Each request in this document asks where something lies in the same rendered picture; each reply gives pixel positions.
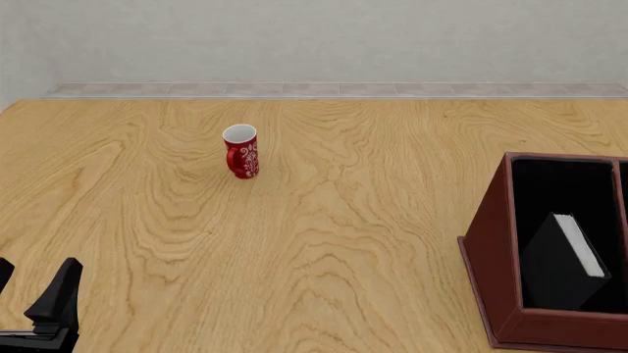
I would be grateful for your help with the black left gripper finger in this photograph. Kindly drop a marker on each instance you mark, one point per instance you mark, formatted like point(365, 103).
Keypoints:
point(58, 294)
point(4, 270)

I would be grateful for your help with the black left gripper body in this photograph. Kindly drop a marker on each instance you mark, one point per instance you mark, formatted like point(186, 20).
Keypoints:
point(39, 340)

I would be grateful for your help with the red-brown desk caddy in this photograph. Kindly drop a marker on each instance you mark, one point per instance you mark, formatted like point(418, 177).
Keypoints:
point(495, 264)

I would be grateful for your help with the black book with white pages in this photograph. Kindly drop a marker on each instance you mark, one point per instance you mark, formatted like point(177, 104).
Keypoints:
point(559, 272)

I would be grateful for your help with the red mug with white pattern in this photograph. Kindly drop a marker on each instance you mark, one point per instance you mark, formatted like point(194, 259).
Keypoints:
point(242, 151)

